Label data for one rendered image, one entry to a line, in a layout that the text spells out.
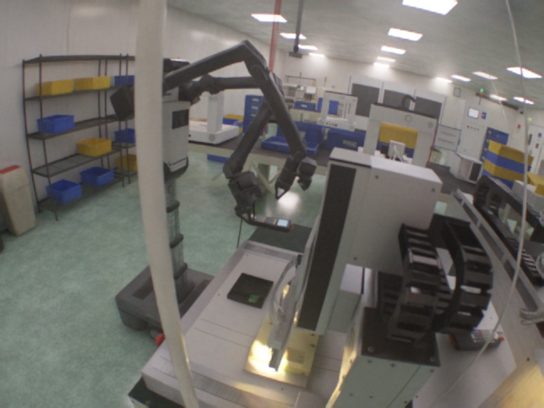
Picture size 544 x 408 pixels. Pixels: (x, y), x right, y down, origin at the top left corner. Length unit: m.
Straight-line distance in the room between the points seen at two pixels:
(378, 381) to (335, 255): 0.20
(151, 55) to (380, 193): 0.31
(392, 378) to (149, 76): 0.43
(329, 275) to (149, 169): 0.31
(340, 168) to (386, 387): 0.31
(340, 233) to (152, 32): 0.34
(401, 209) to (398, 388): 0.25
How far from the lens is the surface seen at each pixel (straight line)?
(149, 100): 0.26
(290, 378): 0.74
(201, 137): 3.25
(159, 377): 0.76
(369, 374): 0.41
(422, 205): 0.41
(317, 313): 0.52
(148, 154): 0.27
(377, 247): 0.43
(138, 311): 1.79
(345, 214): 0.41
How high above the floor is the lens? 1.50
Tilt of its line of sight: 24 degrees down
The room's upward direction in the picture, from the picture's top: 6 degrees clockwise
